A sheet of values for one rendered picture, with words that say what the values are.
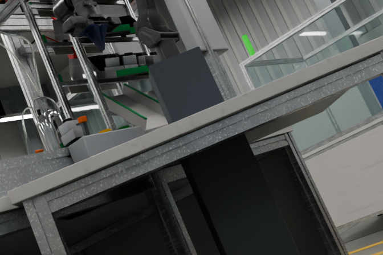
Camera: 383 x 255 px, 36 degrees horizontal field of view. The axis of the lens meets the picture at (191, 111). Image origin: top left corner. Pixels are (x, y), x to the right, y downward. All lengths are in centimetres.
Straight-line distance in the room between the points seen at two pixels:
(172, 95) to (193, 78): 7
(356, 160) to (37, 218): 449
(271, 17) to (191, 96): 966
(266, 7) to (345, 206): 617
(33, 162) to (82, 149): 12
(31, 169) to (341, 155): 436
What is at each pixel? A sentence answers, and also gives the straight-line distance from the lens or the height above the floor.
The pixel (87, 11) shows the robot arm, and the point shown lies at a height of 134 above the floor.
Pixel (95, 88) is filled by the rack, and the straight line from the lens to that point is 198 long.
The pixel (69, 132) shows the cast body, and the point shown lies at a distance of 177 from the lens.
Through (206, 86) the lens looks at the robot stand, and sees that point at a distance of 148.
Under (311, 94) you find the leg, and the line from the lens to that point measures 130.
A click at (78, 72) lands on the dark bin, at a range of 210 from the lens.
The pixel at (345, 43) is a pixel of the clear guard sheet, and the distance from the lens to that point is 547.
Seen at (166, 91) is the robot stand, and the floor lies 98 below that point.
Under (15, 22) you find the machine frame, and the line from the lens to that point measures 336.
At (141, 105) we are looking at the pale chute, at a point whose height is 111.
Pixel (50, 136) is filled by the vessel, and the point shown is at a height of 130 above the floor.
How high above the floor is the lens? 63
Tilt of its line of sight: 11 degrees up
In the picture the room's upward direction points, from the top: 24 degrees counter-clockwise
